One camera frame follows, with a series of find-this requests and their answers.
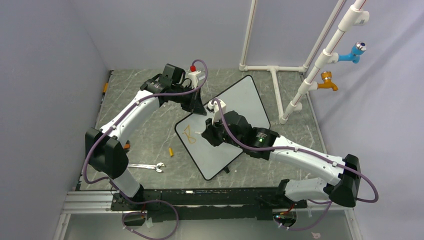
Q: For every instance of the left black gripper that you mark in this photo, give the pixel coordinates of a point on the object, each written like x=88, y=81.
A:
x=195, y=104

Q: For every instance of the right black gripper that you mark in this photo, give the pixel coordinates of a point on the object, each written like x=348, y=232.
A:
x=210, y=132

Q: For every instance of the white whiteboard black frame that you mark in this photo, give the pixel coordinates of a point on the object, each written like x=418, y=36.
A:
x=242, y=97

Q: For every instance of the yellow marker cap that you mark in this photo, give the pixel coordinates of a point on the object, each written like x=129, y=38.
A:
x=171, y=152

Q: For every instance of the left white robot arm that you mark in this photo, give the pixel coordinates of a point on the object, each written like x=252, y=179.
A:
x=105, y=157

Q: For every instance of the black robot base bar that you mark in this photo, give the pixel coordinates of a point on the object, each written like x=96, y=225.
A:
x=259, y=203

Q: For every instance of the silver open-end wrench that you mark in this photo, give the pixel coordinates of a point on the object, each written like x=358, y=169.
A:
x=157, y=167

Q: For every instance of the orange-tipped tool at edge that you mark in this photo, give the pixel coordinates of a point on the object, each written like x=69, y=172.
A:
x=105, y=86

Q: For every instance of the orange brass faucet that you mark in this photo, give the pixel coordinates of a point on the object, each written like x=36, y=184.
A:
x=326, y=77

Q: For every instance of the blue faucet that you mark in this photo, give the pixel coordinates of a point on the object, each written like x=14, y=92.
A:
x=354, y=56

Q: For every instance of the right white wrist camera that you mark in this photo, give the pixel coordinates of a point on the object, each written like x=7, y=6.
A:
x=218, y=108

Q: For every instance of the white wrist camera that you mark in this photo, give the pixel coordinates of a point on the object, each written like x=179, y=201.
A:
x=194, y=77
x=218, y=108

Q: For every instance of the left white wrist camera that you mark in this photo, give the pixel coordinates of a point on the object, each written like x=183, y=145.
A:
x=194, y=77

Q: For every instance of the white pvc pipe frame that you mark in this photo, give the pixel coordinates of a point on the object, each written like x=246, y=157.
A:
x=315, y=62

